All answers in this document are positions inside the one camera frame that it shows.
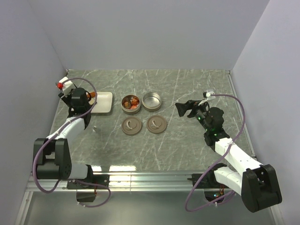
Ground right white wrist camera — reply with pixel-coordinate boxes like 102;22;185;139
202;90;215;99

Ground left brown tin lid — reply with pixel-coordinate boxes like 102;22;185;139
121;116;143;136

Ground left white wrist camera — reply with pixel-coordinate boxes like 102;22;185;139
56;76;76;99

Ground right round metal tin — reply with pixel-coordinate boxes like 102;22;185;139
142;92;162;112

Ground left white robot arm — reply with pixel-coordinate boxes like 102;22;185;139
32;88;91;180

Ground braised pork pieces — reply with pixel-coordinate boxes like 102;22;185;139
131;97;139;105

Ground aluminium frame rail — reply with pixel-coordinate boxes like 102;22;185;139
16;171;276;225

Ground round metal tin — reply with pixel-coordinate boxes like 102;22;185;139
142;92;162;112
121;95;141;115

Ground right brown tin lid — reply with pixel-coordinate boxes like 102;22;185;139
146;115;167;134

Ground brown tin lid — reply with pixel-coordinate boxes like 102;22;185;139
146;115;167;134
121;116;143;136

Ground fried chicken drumstick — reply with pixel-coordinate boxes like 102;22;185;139
86;92;96;98

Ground white square plate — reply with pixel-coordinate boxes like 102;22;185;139
91;92;113;113

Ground black white sushi piece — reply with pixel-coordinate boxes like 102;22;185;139
89;98;97;105

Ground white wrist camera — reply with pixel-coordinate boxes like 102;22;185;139
56;76;76;99
202;90;215;99

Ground left round metal tin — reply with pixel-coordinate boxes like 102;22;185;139
121;95;141;115

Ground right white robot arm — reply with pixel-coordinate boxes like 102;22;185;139
175;100;282;212

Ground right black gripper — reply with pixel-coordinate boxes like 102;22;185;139
175;99;211;132

